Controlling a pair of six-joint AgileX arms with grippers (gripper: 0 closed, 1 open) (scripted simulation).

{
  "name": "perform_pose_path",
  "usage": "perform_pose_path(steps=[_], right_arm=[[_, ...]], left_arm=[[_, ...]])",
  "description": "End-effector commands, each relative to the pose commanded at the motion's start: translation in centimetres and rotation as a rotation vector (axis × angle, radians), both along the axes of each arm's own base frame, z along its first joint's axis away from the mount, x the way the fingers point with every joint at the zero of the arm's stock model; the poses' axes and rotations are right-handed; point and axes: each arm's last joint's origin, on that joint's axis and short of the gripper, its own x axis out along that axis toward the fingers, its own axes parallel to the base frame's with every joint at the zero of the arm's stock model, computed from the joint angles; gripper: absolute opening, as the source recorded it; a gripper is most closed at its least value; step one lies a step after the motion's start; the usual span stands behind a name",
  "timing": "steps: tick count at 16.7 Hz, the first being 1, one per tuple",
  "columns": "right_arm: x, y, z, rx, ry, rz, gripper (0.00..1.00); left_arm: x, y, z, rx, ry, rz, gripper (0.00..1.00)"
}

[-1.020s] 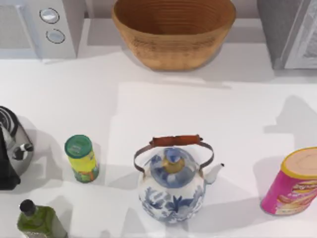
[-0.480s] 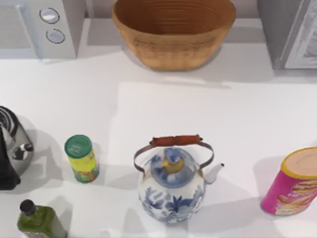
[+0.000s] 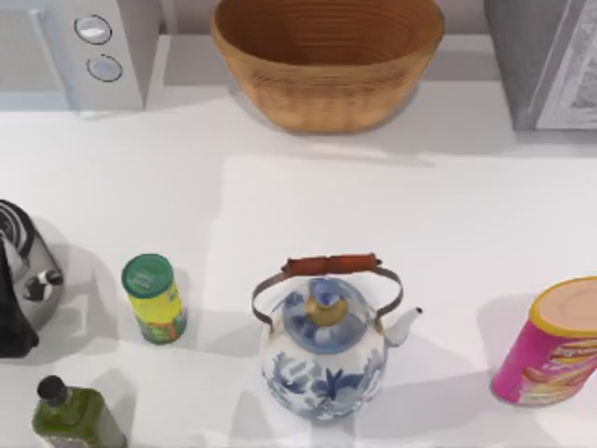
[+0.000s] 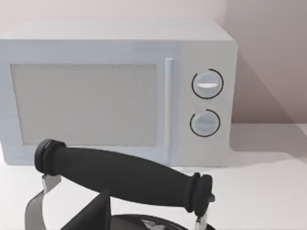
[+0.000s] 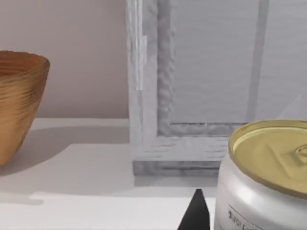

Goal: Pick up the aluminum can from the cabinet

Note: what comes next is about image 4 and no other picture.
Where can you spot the round pale microwave knob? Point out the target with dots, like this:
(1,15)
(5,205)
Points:
(205,123)
(207,83)

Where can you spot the pale microwave oven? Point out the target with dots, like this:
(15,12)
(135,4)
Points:
(206,55)

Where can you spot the pale microwave door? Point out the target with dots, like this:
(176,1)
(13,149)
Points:
(84,55)

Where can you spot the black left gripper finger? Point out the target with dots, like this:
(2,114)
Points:
(96,215)

